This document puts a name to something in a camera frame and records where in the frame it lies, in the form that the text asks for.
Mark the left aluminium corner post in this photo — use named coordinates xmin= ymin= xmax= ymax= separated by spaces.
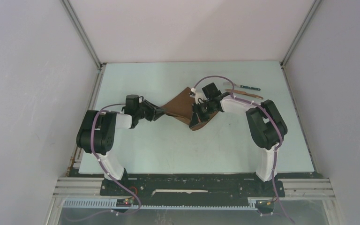
xmin=60 ymin=0 xmax=103 ymax=69

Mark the aluminium frame profile front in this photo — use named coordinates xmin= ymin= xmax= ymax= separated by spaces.
xmin=44 ymin=177 xmax=103 ymax=225

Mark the aluminium corner post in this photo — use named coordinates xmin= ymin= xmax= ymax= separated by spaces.
xmin=280 ymin=0 xmax=323 ymax=68
xmin=60 ymin=0 xmax=103 ymax=69

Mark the brown cloth napkin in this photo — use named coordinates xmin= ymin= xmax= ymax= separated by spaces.
xmin=160 ymin=87 xmax=219 ymax=132

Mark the grey cable duct strip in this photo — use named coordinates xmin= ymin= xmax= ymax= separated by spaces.
xmin=62 ymin=198 xmax=257 ymax=210

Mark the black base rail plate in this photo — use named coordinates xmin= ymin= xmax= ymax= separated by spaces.
xmin=100 ymin=173 xmax=285 ymax=206

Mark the right aluminium corner post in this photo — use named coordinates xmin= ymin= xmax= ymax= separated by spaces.
xmin=280 ymin=0 xmax=323 ymax=68

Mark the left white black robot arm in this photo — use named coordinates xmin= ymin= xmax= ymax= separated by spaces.
xmin=76 ymin=94 xmax=165 ymax=195

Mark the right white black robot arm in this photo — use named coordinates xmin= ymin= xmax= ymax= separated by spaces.
xmin=189 ymin=83 xmax=288 ymax=196

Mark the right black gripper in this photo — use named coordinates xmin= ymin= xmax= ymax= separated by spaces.
xmin=190 ymin=100 xmax=217 ymax=128

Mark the brown wooden knife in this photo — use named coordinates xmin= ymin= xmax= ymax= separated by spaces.
xmin=233 ymin=90 xmax=264 ymax=100

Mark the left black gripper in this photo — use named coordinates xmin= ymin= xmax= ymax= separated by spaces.
xmin=135 ymin=99 xmax=166 ymax=122

